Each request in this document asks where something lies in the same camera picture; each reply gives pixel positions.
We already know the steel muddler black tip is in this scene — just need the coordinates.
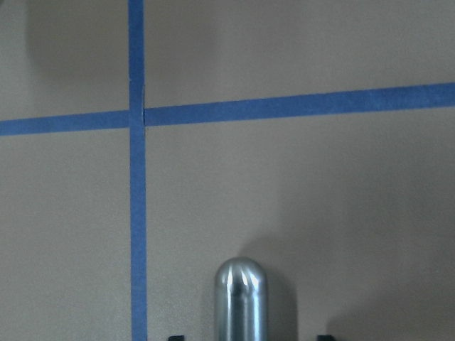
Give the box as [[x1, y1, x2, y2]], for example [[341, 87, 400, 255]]
[[215, 257, 268, 340]]

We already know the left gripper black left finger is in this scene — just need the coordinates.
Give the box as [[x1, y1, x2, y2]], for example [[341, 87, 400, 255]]
[[168, 335, 184, 341]]

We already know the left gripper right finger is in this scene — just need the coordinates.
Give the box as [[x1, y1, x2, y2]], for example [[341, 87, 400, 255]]
[[316, 335, 333, 341]]

